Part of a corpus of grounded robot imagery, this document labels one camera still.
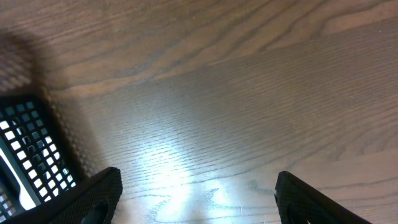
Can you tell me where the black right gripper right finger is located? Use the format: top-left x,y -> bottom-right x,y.
274,171 -> 370,224

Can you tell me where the dark green plastic basket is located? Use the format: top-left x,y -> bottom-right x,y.
1,95 -> 83,222

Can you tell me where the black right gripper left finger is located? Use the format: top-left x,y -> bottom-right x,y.
5,167 -> 123,224

